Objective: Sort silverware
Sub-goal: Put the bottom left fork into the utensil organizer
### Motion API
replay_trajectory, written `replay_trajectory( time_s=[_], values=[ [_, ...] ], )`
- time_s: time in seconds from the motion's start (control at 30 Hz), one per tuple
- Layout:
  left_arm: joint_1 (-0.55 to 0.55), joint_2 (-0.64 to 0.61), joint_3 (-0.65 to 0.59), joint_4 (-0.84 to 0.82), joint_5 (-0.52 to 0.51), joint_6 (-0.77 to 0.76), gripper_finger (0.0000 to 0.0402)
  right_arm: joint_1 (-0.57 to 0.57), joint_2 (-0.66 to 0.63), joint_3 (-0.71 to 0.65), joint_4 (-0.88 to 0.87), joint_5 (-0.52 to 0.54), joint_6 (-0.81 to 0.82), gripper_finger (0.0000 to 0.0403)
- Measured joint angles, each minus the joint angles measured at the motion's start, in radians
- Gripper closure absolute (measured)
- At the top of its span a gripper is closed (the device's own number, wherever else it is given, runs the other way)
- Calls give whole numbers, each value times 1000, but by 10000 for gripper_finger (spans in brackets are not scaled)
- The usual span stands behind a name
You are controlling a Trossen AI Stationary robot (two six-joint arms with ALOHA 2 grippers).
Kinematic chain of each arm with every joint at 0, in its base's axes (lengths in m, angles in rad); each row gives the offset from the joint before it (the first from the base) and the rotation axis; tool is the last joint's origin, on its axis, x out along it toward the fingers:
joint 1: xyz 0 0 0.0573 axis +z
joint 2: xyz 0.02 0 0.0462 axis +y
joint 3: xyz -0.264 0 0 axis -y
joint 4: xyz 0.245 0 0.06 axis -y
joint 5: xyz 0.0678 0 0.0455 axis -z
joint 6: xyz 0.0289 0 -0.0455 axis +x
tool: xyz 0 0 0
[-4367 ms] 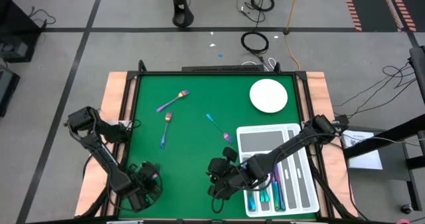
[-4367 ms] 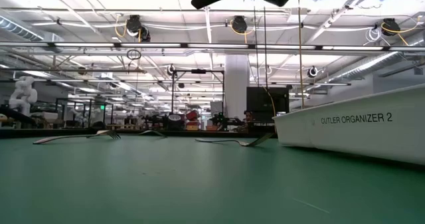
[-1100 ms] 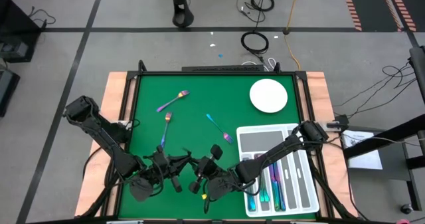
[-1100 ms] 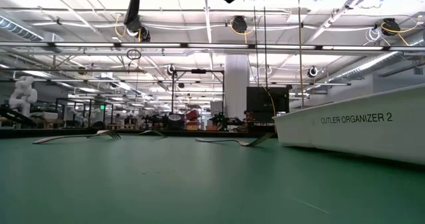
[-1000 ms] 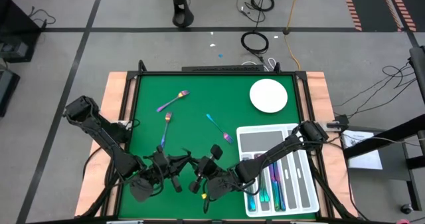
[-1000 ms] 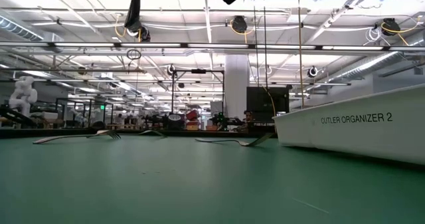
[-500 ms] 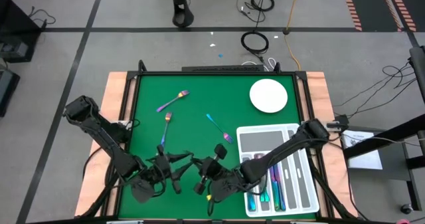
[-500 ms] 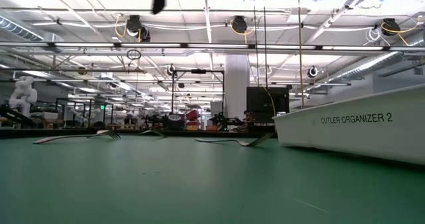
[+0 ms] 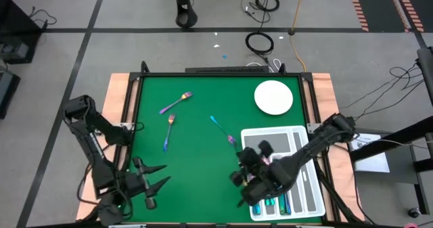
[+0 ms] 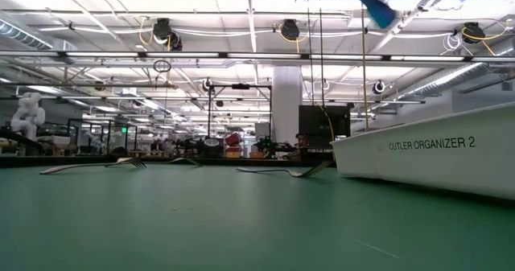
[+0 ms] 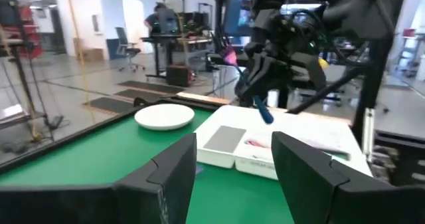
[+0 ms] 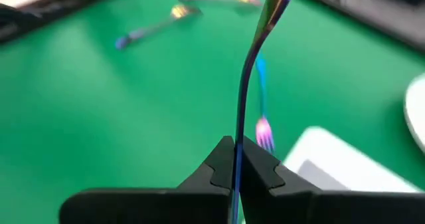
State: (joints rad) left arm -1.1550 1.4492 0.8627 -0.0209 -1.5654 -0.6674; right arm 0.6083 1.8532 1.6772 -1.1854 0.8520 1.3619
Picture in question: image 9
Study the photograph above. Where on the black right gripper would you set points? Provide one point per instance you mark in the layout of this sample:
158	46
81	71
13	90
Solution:
260	190

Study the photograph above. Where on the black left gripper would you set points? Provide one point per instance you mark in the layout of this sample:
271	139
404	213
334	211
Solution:
134	185

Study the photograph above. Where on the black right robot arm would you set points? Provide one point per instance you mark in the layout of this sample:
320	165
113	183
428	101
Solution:
314	143

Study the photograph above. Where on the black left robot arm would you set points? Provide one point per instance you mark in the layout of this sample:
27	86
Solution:
101	167

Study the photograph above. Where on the green table mat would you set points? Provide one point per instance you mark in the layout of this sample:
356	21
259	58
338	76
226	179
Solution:
186	174

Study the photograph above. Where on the silver aluminium bar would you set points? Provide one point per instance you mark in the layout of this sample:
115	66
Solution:
126	226
314	226

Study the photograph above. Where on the white cutlery organizer tray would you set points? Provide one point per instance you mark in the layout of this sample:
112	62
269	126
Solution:
304	204

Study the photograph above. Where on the white round plate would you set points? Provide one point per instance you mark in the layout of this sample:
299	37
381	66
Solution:
273	97

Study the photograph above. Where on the white paper sheet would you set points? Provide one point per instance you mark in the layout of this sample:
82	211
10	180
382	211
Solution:
370	160

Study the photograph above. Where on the black floor plug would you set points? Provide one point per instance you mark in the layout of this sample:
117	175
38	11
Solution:
291	32

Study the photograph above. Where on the black cylindrical floor stand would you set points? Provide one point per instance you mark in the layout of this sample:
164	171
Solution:
185	16

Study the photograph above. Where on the black case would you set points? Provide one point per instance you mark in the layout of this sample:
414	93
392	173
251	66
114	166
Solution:
8	92

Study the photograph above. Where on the black caster wheel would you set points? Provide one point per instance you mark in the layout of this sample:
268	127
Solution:
413	212

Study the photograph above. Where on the pink object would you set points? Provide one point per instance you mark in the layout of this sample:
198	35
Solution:
411	226

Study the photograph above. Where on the black metal stand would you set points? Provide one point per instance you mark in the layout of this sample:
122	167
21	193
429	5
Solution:
412	131

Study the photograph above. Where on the black striped floor mat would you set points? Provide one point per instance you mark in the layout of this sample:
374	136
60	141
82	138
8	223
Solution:
379	8

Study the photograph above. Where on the black table frame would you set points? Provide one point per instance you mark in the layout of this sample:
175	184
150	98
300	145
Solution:
306	76

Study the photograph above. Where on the grey base plate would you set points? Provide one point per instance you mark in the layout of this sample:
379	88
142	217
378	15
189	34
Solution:
402	174

